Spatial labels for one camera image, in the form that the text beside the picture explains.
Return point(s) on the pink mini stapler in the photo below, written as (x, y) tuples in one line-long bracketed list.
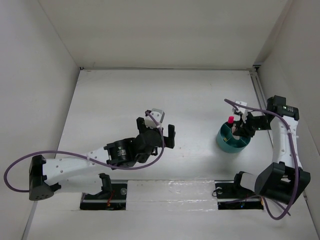
[(233, 130)]

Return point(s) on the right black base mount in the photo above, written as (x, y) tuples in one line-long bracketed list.
[(237, 194)]

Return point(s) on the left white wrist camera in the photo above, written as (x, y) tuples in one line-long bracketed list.
[(155, 116)]

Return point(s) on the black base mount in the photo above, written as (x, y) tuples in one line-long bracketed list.
[(111, 197), (237, 194)]

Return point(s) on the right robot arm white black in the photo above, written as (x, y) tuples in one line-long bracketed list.
[(284, 179)]

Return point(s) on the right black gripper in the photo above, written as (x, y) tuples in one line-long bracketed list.
[(243, 129)]

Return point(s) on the teal round compartment organizer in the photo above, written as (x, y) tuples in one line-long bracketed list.
[(235, 144)]

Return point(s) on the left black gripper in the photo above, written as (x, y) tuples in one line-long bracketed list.
[(142, 128)]

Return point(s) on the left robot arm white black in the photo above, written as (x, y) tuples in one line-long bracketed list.
[(86, 172)]

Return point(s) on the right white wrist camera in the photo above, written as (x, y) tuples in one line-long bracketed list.
[(239, 109)]

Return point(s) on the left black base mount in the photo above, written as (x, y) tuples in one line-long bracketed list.
[(111, 197)]

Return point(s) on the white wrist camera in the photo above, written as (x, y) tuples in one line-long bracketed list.
[(239, 109), (155, 116)]

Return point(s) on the pink capped black highlighter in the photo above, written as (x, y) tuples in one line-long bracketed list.
[(231, 120)]

